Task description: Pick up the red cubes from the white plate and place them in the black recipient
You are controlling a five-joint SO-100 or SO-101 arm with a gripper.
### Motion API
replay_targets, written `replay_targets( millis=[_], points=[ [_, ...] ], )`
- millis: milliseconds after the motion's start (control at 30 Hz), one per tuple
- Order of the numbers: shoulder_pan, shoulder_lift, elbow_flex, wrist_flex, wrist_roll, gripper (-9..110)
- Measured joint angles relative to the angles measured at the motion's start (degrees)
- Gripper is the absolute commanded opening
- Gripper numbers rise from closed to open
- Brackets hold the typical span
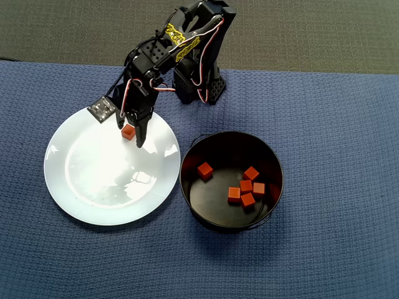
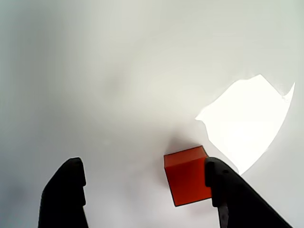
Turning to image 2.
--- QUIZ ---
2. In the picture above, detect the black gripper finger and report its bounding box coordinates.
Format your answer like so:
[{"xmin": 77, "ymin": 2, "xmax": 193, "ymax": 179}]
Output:
[
  {"xmin": 204, "ymin": 156, "xmax": 294, "ymax": 228},
  {"xmin": 38, "ymin": 156, "xmax": 90, "ymax": 228}
]

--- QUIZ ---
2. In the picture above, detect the red cube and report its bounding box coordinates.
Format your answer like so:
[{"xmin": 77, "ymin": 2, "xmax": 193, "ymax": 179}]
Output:
[{"xmin": 163, "ymin": 145, "xmax": 212, "ymax": 208}]

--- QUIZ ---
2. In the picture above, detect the white round plate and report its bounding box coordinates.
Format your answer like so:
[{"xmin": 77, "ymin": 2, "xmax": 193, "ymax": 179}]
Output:
[{"xmin": 0, "ymin": 0, "xmax": 304, "ymax": 228}]

